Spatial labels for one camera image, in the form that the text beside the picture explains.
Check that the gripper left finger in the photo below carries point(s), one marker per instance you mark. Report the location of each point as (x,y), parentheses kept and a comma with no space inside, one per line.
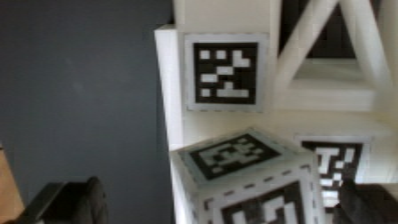
(70,203)

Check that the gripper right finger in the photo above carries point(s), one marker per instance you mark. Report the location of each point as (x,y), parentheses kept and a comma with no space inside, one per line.
(368,203)

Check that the white tagged cube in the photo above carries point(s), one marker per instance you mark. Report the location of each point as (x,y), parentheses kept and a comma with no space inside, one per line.
(246,181)

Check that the white chair back frame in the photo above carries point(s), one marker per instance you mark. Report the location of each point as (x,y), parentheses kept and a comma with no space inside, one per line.
(283,65)

